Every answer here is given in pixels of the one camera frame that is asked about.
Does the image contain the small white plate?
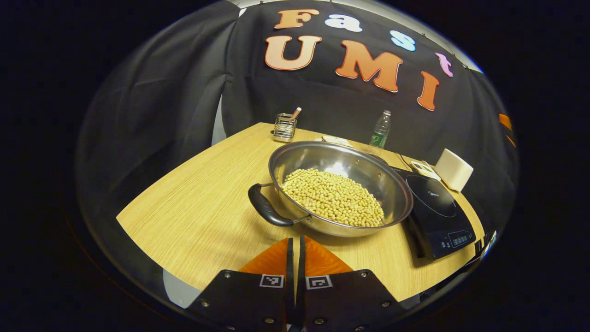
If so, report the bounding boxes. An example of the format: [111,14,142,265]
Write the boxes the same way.
[321,135,354,148]

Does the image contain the wire mesh utensil holder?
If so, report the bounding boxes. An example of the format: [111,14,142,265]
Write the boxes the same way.
[271,113,298,142]

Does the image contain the white box-shaped appliance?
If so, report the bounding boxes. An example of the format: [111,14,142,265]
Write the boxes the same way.
[434,148,474,192]

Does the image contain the stainless steel pot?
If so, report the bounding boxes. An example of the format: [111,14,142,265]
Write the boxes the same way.
[248,141,414,238]

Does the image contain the clear plastic water bottle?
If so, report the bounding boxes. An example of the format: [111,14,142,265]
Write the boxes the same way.
[369,110,392,149]

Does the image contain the white divided plate with beans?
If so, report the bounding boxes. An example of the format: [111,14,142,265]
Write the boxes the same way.
[410,160,442,181]

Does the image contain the pile of soybeans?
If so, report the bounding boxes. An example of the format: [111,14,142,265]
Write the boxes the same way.
[281,168,385,228]

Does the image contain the black induction cooktop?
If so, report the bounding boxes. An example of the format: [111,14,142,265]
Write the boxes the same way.
[392,165,477,269]

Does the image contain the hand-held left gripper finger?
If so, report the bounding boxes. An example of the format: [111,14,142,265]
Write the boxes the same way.
[295,236,406,332]
[184,237,294,332]

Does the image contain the black backdrop cloth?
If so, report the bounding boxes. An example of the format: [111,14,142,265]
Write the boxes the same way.
[76,0,519,305]

